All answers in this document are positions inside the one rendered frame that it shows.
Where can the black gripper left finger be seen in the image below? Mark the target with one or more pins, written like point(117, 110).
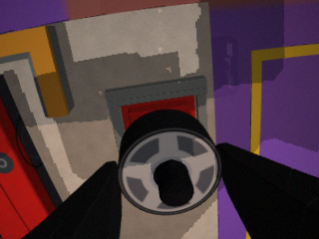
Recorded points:
point(93, 211)

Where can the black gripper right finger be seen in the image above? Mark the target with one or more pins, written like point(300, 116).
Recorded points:
point(273, 201)

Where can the yellow rectangular outline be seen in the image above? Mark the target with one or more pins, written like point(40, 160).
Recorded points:
point(256, 58)

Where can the black wheel with grey hub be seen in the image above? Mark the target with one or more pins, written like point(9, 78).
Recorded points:
point(156, 137)

